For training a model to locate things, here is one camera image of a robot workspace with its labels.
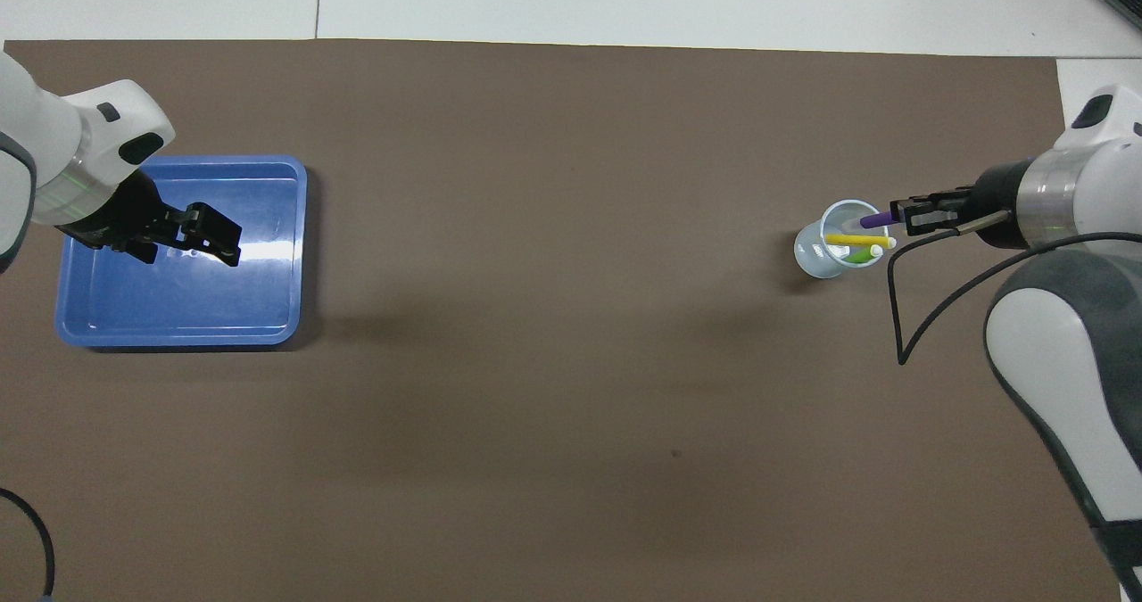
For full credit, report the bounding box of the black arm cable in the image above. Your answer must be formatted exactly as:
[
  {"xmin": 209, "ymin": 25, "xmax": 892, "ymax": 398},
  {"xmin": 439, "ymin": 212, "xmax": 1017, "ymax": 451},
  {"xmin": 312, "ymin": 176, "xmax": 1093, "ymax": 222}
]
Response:
[
  {"xmin": 0, "ymin": 488, "xmax": 56, "ymax": 602},
  {"xmin": 888, "ymin": 210, "xmax": 1142, "ymax": 367}
]

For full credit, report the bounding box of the brown table mat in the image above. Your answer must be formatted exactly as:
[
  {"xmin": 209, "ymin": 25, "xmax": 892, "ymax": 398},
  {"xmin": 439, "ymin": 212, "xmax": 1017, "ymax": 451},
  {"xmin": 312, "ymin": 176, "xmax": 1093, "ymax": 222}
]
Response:
[{"xmin": 0, "ymin": 38, "xmax": 1123, "ymax": 602}]

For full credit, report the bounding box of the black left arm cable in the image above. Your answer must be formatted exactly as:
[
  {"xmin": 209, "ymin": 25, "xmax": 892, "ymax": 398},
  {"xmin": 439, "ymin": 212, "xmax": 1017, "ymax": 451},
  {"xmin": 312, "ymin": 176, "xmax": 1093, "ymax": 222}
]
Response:
[{"xmin": 0, "ymin": 488, "xmax": 56, "ymax": 602}]

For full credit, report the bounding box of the blue plastic tray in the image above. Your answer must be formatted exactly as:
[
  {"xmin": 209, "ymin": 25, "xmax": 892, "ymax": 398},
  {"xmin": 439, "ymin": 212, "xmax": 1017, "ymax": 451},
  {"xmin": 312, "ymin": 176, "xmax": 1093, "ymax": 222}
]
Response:
[{"xmin": 54, "ymin": 155, "xmax": 309, "ymax": 349}]

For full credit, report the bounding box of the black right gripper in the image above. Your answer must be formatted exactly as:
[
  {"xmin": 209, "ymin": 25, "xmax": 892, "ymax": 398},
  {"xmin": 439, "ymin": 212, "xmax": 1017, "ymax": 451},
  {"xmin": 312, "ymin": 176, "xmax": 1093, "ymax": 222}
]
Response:
[{"xmin": 889, "ymin": 161, "xmax": 1036, "ymax": 249}]

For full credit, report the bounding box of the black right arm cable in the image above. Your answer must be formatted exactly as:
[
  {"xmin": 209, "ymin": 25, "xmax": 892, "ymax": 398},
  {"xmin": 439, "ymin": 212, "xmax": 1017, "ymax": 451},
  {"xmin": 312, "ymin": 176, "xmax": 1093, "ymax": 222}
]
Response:
[{"xmin": 888, "ymin": 210, "xmax": 1142, "ymax": 367}]

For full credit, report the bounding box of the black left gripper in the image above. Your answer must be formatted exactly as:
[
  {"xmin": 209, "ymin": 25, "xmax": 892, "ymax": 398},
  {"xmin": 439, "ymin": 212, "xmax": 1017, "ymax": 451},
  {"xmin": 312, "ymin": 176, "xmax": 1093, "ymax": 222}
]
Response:
[{"xmin": 67, "ymin": 167, "xmax": 244, "ymax": 268}]

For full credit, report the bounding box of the translucent plastic cup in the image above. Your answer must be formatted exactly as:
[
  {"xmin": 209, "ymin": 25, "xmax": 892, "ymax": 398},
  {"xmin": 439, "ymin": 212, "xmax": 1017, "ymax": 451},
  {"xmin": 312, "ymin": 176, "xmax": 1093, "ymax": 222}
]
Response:
[{"xmin": 793, "ymin": 199, "xmax": 890, "ymax": 280}]

